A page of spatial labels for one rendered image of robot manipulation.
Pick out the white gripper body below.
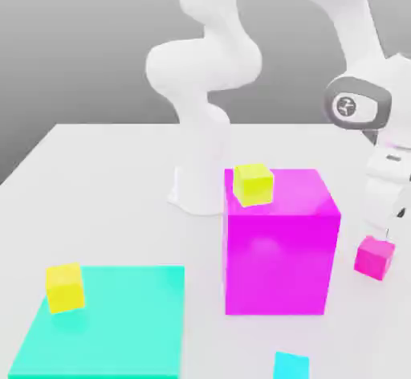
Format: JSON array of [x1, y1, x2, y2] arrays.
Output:
[[363, 175, 411, 233]]

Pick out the small pink cube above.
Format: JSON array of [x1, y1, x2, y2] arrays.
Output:
[[353, 235, 397, 281]]

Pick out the small lime yellow cube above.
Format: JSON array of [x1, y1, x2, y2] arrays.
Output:
[[232, 162, 275, 209]]

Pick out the small cyan cube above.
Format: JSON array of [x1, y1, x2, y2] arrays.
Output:
[[273, 350, 311, 379]]

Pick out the large magenta box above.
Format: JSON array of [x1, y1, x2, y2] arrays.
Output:
[[223, 168, 342, 316]]

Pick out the large turquoise box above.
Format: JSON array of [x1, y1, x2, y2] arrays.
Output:
[[6, 264, 186, 379]]

